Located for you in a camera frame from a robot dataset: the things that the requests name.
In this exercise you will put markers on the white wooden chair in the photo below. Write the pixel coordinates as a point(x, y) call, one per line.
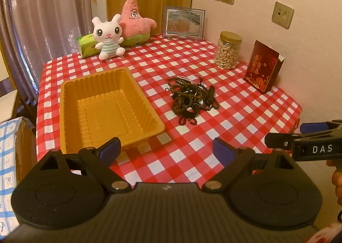
point(6, 104)

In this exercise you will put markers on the grey patterned curtain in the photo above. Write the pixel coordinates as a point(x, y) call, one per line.
point(45, 18)

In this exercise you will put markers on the blue white patterned cloth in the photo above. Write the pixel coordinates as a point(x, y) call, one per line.
point(8, 165)

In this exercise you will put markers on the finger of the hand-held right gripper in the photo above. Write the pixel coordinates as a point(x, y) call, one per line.
point(278, 140)
point(314, 127)

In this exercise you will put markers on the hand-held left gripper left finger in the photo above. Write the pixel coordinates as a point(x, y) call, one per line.
point(111, 149)

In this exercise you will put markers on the green tissue pack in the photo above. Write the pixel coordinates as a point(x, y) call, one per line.
point(85, 45)

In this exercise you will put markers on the person's right hand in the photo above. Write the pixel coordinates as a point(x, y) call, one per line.
point(337, 181)

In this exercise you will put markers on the yellow plastic tray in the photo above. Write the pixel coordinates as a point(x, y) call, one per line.
point(107, 115)

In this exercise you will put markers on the pile of bead jewelry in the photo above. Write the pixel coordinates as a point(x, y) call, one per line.
point(187, 98)

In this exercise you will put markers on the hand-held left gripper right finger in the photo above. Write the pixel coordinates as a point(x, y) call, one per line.
point(223, 149)

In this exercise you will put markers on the white bunny plush toy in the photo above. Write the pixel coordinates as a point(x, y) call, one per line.
point(107, 34)

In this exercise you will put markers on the red white checkered tablecloth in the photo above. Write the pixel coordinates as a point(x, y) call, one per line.
point(187, 53)

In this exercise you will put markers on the glass picture frame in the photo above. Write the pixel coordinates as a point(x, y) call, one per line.
point(183, 22)

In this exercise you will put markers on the pink starfish plush toy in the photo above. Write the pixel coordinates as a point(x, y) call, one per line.
point(133, 18)

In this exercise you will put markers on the cashew nut jar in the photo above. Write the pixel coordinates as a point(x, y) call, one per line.
point(227, 53)

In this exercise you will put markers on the red gold printed box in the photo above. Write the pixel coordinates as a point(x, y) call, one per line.
point(260, 66)

